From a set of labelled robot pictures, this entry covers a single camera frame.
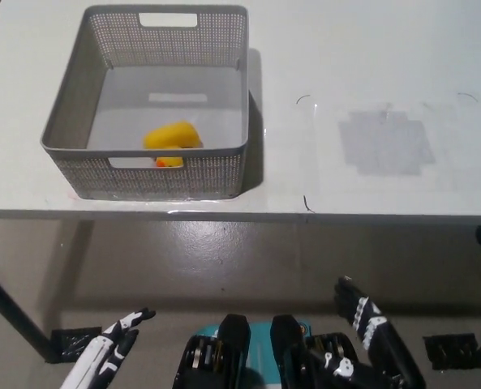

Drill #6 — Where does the grey perforated plastic basket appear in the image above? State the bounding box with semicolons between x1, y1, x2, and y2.
40;4;251;200

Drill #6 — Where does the yellow rubber duck toy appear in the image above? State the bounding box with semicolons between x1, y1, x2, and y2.
142;120;204;169

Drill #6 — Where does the black floor tape patch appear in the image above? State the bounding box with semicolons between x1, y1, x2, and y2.
49;326;103;364
422;333;479;370

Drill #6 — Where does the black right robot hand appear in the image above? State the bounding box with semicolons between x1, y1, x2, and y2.
300;275;427;389

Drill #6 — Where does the black table leg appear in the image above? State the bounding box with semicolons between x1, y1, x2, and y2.
0;261;61;361

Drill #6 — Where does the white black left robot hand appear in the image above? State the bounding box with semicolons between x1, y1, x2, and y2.
61;306;157;389

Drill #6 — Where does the black teal robot torso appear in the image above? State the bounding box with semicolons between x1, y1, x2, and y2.
173;312;363;389

